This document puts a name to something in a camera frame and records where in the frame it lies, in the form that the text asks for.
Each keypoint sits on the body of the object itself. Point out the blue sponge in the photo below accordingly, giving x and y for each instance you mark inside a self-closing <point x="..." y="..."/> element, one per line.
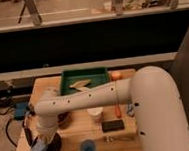
<point x="39" y="146"/>

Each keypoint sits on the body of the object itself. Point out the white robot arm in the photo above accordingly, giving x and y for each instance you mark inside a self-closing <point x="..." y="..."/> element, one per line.
<point x="159" y="112"/>

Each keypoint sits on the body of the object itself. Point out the purple bowl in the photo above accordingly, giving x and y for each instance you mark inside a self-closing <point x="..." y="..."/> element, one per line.
<point x="55" y="145"/>

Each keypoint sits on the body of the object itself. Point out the green tray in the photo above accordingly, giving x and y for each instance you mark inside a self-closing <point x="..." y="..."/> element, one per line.
<point x="97" y="76"/>

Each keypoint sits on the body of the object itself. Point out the wooden spatula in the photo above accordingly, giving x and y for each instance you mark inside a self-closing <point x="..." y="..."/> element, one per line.
<point x="79" y="84"/>

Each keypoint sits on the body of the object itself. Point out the orange ball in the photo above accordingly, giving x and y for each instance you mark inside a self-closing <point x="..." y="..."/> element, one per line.
<point x="115" y="75"/>

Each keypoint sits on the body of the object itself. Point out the white cup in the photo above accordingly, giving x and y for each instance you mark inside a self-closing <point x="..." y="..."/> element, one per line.
<point x="95" y="113"/>

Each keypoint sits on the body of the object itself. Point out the small blue white object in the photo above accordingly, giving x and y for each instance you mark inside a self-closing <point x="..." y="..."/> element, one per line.
<point x="129" y="109"/>

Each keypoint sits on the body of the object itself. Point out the black rectangular block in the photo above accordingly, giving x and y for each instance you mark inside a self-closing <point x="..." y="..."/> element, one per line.
<point x="110" y="126"/>

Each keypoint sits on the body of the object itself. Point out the metal spoon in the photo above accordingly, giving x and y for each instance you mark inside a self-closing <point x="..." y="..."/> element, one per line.
<point x="111" y="139"/>

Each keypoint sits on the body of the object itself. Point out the blue cup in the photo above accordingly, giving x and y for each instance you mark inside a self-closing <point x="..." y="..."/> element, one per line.
<point x="88" y="145"/>

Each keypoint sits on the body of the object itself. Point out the orange handled tool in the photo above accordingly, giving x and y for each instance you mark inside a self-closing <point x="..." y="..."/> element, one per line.
<point x="117" y="111"/>

